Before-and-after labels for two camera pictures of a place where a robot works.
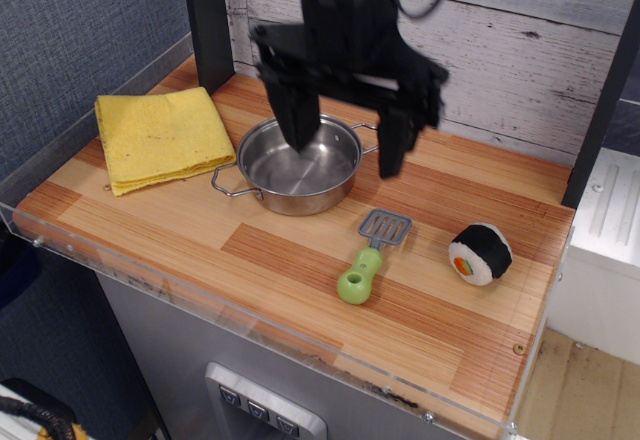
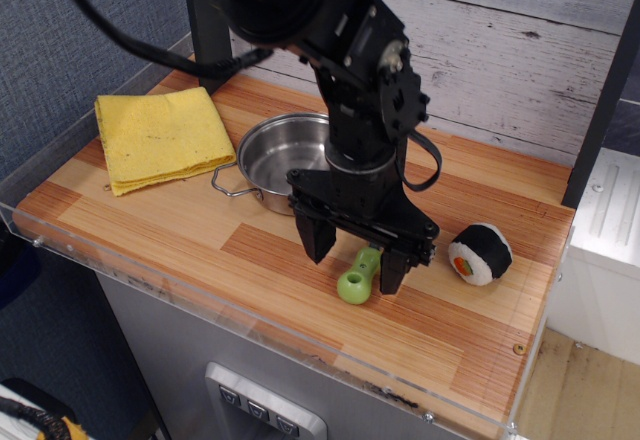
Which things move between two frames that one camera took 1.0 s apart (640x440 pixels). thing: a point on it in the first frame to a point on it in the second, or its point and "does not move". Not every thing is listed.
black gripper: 348,31 to 368,202
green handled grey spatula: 381,227 does not move
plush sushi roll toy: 480,254 does not move
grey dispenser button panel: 241,407 does not move
